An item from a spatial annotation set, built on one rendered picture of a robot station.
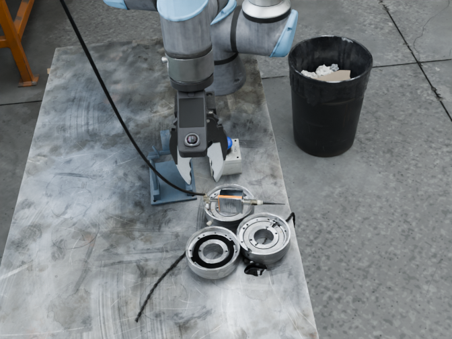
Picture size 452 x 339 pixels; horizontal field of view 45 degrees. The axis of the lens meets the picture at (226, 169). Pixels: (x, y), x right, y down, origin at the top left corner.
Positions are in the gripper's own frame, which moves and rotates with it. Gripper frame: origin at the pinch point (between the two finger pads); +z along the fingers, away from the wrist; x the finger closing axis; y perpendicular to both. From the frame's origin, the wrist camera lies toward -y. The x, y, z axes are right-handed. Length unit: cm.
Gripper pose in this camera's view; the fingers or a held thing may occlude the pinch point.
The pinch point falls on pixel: (202, 179)
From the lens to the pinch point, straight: 99.6
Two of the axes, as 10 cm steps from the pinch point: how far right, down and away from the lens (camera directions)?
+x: -10.0, 0.9, -0.1
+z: 0.6, 8.0, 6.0
